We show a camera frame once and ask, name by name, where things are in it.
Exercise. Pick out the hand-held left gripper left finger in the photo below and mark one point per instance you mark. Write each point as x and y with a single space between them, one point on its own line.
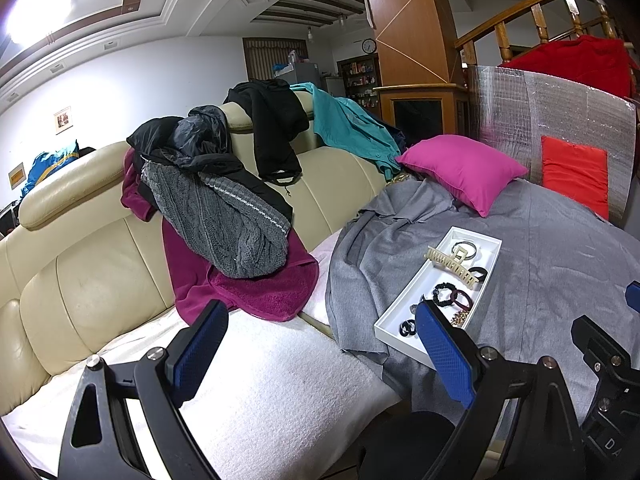
200 345

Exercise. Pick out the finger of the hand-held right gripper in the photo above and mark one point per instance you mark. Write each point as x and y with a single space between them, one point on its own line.
597 342
633 297

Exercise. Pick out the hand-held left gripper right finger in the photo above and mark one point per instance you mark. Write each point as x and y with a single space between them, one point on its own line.
445 350

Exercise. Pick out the small gold brooch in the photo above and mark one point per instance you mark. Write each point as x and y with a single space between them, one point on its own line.
457 319

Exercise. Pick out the white rectangular tray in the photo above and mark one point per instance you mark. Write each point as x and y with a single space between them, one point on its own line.
400 312

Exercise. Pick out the magenta towel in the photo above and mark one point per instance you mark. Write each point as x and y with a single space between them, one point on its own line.
250 295

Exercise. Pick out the cream hair claw clip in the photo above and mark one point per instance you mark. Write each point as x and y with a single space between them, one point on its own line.
450 265

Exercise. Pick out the grey blanket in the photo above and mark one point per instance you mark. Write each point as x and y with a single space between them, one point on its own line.
550 260

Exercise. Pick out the white seat towel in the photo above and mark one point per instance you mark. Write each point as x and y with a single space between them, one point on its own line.
280 400

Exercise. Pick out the grey knit sweater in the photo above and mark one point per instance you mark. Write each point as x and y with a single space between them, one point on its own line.
215 230

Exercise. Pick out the beige leather sofa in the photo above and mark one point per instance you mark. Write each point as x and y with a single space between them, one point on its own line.
85 280

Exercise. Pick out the red pillow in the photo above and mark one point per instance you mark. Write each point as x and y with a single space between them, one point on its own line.
575 175

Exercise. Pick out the pink pillow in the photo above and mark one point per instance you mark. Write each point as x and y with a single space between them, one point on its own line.
460 170

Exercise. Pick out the black puffer jacket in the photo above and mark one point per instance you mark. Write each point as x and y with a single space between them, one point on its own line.
200 135

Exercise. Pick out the silver insulation mat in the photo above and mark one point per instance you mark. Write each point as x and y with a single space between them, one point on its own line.
515 110

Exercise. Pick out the blue jacket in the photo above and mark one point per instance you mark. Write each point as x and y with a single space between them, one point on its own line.
45 165

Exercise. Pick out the red cloth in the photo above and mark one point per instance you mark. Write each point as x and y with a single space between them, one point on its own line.
575 65

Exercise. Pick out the teal jacket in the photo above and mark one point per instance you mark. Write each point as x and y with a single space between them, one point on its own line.
350 125

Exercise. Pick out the wooden display shelf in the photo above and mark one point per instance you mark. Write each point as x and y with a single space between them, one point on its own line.
357 77

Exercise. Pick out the grey refrigerator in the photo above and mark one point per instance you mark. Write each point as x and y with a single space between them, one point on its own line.
302 72

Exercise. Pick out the brown curtained doorway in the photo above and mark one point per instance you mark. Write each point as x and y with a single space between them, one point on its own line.
265 60

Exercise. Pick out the wooden stair railing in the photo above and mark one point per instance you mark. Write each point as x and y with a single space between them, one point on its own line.
500 25

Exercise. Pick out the wooden pillar cabinet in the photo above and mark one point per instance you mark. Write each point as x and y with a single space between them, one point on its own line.
405 20

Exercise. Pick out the bright ceiling light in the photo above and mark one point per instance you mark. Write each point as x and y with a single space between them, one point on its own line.
30 5

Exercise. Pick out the yellow framed wall plaque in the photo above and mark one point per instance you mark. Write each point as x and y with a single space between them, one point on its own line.
17 176

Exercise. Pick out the framed wall picture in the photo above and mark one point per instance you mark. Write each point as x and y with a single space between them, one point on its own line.
62 120

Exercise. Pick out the round wall clock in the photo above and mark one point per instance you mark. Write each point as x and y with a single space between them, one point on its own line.
369 46

